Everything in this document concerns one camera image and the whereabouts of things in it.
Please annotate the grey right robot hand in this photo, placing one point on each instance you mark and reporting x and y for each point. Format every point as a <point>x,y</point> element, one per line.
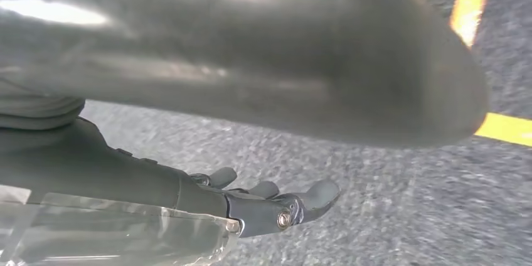
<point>249,48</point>

